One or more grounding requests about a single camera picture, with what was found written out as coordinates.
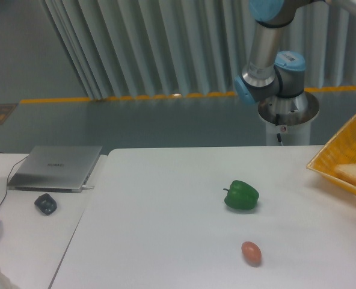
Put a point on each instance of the grey pleated curtain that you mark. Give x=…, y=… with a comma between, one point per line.
x=130, y=49

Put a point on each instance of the brown egg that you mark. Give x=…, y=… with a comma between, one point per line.
x=251, y=253

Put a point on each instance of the yellow woven basket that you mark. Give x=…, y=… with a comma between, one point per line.
x=340, y=149

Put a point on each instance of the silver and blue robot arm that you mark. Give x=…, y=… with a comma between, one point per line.
x=261, y=78

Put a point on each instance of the silver laptop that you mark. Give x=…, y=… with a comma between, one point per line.
x=63, y=169

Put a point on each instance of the green bell pepper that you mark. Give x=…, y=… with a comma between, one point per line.
x=241, y=196

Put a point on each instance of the small black plastic part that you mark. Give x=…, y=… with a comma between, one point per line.
x=46, y=204

